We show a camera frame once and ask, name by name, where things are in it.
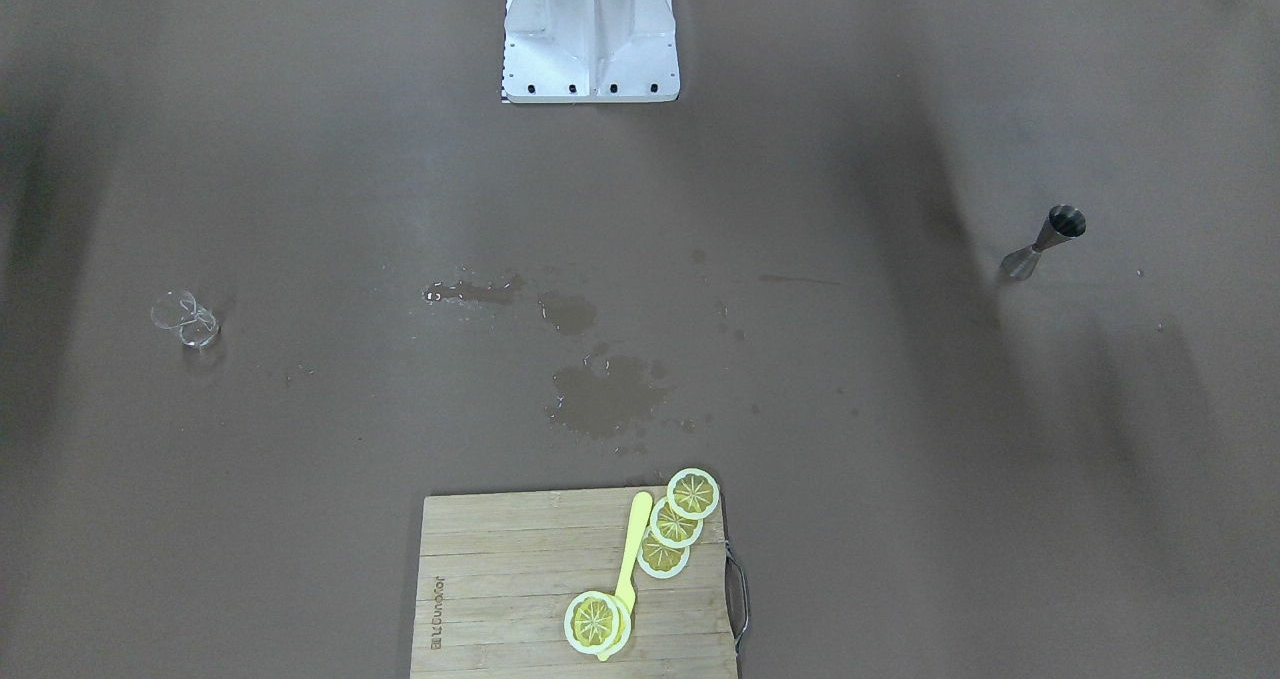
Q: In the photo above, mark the clear glass measuring cup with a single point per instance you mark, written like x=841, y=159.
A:
x=180, y=313

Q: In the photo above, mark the lemon slice outer end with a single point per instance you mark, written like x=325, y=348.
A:
x=693, y=493

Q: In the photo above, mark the lemon slice middle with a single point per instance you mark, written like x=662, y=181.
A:
x=673, y=530

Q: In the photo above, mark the lemon slice inner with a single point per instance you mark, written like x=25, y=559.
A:
x=660, y=561

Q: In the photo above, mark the wooden cutting board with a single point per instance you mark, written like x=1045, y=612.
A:
x=496, y=573

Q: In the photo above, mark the lemon slice on knife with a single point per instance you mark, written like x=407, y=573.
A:
x=597, y=624

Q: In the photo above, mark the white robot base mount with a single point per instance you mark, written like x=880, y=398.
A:
x=577, y=51

